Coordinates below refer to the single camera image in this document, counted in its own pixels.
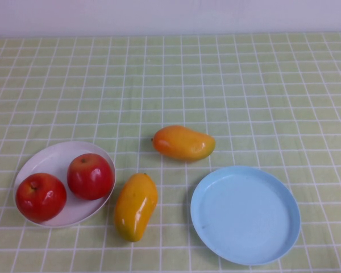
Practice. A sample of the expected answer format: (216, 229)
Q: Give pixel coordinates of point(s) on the orange mango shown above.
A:
(184, 143)

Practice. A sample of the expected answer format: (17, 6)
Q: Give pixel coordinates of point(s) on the yellow mango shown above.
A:
(135, 207)

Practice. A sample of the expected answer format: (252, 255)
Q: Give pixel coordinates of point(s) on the red apple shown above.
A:
(41, 199)
(91, 177)

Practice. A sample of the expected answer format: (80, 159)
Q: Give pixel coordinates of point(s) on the light blue round plate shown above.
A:
(244, 216)

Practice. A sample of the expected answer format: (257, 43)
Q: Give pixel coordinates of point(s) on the white round plate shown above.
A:
(54, 159)

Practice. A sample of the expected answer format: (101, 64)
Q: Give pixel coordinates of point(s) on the green checkered tablecloth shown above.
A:
(244, 85)

